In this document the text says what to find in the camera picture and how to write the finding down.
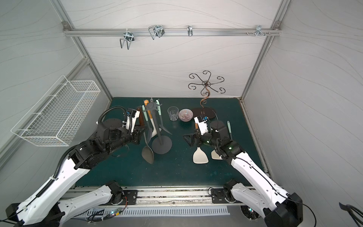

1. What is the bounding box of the brown metal scroll stand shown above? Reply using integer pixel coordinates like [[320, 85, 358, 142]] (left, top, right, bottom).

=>
[[188, 70, 226, 119]]

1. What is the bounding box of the aluminium top rail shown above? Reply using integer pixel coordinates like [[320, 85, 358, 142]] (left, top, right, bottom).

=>
[[61, 21, 282, 37]]

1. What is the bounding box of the cream utensil orange handle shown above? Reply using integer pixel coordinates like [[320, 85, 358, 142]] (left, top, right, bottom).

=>
[[144, 100, 157, 137]]

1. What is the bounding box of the metal bracket hook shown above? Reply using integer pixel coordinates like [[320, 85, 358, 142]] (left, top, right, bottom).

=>
[[246, 25, 271, 37]]

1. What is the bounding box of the metal wire hook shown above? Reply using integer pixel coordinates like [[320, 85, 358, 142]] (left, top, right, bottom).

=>
[[148, 25, 165, 40]]

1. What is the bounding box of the grey utensil rack stand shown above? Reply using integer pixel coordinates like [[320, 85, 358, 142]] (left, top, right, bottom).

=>
[[146, 98, 172, 155]]

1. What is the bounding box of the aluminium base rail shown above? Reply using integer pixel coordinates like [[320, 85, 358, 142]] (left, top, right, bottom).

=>
[[62, 185, 290, 209]]

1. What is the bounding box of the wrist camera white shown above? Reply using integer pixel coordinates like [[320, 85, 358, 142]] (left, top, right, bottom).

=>
[[126, 108, 140, 133], [194, 115, 209, 135]]

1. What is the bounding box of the grey utensil mint handle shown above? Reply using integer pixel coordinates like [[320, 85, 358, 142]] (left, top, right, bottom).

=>
[[156, 100, 172, 135]]

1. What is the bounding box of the pink striped bowl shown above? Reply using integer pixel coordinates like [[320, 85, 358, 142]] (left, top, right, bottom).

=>
[[178, 109, 193, 122]]

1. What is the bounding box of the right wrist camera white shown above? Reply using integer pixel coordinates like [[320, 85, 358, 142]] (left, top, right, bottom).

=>
[[194, 115, 209, 135]]

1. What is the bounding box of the cream spatula mint handle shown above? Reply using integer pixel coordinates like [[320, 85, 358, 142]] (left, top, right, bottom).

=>
[[211, 150, 222, 160]]

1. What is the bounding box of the white wire basket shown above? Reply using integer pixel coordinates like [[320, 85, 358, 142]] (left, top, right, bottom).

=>
[[10, 75, 100, 147]]

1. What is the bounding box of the grey turner mint handle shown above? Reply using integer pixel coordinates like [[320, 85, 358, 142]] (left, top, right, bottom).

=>
[[142, 105, 153, 143]]

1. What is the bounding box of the small metal hook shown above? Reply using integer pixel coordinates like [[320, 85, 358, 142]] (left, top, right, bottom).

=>
[[187, 25, 193, 37]]

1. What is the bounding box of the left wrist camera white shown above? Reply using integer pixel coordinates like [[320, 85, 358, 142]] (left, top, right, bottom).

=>
[[126, 108, 140, 133]]

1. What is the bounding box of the black cable bundle corner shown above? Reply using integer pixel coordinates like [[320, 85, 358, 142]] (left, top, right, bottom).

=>
[[339, 203, 363, 227]]

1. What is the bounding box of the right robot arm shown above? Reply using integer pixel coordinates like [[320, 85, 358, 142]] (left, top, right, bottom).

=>
[[183, 116, 303, 227]]

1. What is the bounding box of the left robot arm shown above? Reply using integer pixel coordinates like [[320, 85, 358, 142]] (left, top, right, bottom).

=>
[[4, 106, 145, 227]]

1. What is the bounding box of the metal double hook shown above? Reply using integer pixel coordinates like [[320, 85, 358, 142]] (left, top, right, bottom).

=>
[[120, 31, 135, 50]]

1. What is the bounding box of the white spatula light wood handle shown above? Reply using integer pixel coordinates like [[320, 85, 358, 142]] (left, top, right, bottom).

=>
[[193, 134, 209, 164]]

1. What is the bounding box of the grey spatula mint handle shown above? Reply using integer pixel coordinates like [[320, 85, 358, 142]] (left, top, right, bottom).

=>
[[227, 121, 233, 140]]

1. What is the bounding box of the clear drinking glass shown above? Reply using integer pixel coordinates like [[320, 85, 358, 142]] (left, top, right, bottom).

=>
[[167, 107, 179, 122]]

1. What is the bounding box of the white vent strip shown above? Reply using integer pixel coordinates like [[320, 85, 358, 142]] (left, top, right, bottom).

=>
[[85, 206, 231, 218]]

